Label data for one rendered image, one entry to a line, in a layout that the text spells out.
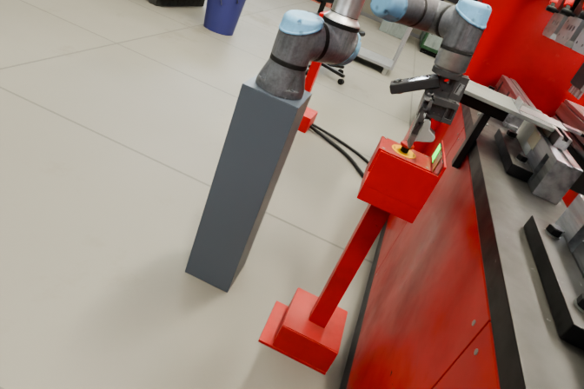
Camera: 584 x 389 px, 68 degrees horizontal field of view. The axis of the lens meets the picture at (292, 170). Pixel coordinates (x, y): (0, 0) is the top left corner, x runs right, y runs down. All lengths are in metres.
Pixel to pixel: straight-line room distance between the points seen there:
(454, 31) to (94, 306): 1.30
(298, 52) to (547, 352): 0.92
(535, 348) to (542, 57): 1.68
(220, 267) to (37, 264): 0.60
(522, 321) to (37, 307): 1.31
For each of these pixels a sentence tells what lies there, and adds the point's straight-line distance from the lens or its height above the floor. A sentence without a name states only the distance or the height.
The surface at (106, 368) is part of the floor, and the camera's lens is 1.43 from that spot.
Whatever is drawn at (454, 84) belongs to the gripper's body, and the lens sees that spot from 1.08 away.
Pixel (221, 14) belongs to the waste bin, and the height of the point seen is 0.20.
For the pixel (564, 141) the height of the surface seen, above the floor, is 0.99.
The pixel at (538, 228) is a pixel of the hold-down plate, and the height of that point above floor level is 0.90.
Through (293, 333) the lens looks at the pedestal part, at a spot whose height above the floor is 0.11.
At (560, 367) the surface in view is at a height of 0.87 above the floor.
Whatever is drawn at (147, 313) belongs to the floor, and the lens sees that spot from 1.56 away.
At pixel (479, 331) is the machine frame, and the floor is 0.80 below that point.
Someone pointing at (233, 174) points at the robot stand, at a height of 0.48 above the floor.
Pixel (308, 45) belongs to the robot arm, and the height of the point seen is 0.94.
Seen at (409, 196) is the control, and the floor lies 0.73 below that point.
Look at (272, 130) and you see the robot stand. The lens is 1.28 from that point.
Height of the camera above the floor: 1.20
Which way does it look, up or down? 28 degrees down
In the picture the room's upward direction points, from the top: 22 degrees clockwise
